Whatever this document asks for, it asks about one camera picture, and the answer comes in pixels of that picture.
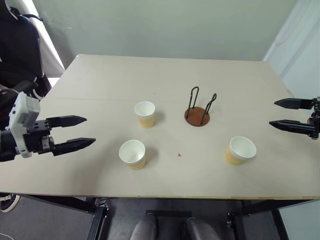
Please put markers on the black office chair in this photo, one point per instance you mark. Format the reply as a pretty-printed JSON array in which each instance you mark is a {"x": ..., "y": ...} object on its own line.
[{"x": 17, "y": 50}]

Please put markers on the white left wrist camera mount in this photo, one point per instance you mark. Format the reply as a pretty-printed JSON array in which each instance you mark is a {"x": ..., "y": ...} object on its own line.
[{"x": 23, "y": 117}]

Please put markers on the black and white sneaker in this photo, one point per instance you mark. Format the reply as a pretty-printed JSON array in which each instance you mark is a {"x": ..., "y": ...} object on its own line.
[{"x": 8, "y": 201}]

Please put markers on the black metal table frame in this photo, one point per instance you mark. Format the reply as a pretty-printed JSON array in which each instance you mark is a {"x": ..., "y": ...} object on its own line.
[{"x": 100, "y": 217}]

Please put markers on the dark grey rounded shape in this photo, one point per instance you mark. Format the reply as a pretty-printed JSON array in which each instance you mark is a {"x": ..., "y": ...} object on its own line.
[
  {"x": 200, "y": 230},
  {"x": 145, "y": 228}
]

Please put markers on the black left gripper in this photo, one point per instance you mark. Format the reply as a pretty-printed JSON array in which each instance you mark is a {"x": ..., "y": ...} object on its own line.
[{"x": 37, "y": 135}]

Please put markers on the yellow paper cup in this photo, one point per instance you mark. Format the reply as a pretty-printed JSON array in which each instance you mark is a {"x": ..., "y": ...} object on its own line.
[
  {"x": 145, "y": 113},
  {"x": 241, "y": 151},
  {"x": 132, "y": 156}
]

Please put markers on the small red scrap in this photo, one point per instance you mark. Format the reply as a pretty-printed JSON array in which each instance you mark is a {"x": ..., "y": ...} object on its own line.
[{"x": 179, "y": 155}]

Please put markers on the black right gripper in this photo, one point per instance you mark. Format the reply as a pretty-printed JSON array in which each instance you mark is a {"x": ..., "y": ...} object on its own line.
[{"x": 315, "y": 125}]

